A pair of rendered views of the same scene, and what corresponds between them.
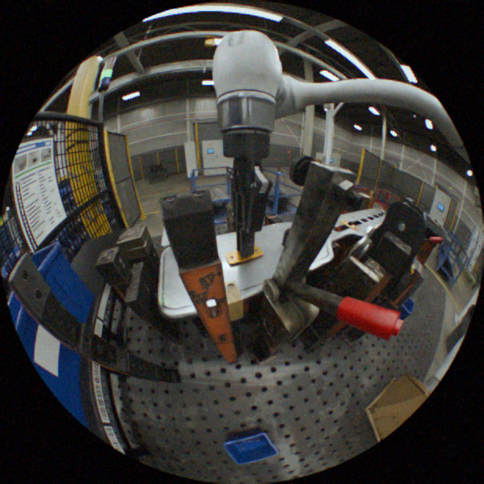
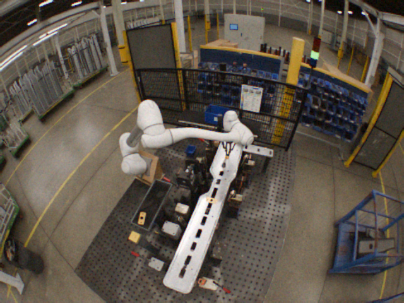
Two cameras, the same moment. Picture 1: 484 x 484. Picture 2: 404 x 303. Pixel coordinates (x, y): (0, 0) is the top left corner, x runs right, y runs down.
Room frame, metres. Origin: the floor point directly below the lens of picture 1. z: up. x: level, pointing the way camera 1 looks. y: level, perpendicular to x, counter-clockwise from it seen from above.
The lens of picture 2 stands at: (0.81, -0.90, 2.18)
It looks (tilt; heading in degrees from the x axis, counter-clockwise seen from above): 47 degrees down; 134
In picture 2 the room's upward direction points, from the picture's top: 4 degrees counter-clockwise
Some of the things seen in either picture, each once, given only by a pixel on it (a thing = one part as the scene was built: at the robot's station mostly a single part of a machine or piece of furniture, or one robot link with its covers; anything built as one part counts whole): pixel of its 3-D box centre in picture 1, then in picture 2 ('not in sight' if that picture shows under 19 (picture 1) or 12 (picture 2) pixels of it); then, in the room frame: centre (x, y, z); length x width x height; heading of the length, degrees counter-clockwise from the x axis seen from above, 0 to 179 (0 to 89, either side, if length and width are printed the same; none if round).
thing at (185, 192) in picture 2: not in sight; (187, 203); (0.25, -0.54, 0.89); 0.13 x 0.11 x 0.38; 22
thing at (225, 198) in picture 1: (214, 195); (377, 240); (2.57, 0.51, 0.47); 1.20 x 0.80 x 0.95; 17
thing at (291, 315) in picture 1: (271, 339); (209, 160); (0.09, -0.07, 0.88); 0.07 x 0.06 x 0.35; 22
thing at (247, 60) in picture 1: (248, 67); (231, 121); (0.26, -0.01, 1.39); 0.13 x 0.11 x 0.16; 161
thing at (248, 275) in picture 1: (350, 224); (211, 203); (0.44, -0.45, 1.00); 1.38 x 0.22 x 0.02; 112
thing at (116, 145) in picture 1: (124, 182); (385, 134); (2.27, 2.25, 1.00); 1.04 x 0.14 x 2.00; 18
